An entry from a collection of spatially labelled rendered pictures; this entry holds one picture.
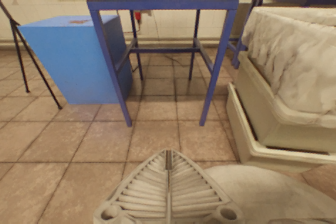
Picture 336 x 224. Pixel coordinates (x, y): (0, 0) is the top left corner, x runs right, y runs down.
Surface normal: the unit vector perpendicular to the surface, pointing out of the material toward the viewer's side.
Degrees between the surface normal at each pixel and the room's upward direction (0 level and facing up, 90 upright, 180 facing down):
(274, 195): 68
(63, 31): 90
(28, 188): 0
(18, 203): 0
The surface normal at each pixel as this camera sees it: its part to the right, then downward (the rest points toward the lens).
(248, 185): 0.00, -0.73
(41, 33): 0.01, 0.69
